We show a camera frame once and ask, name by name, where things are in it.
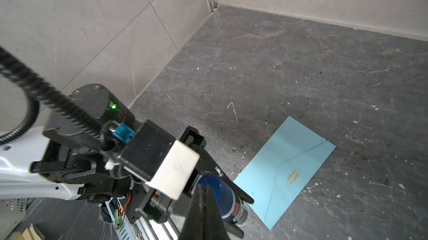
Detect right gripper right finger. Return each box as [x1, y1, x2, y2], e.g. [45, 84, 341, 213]
[206, 187, 229, 240]

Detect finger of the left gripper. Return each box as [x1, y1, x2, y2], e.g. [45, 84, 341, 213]
[222, 220, 244, 239]
[197, 149, 254, 204]

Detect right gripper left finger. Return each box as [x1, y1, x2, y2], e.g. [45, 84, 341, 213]
[178, 185, 207, 240]

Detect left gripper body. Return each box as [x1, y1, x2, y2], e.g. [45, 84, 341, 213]
[126, 125, 208, 224]

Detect glue stick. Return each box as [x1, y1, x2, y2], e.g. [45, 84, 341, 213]
[213, 183, 249, 226]

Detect dark blue glue cap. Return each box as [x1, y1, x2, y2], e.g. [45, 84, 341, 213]
[197, 174, 225, 204]

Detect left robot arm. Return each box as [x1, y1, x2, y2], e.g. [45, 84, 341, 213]
[1, 84, 254, 240]

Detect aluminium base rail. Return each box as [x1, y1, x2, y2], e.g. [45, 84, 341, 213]
[99, 196, 179, 240]

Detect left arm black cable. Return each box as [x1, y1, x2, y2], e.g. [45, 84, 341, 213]
[0, 45, 128, 181]

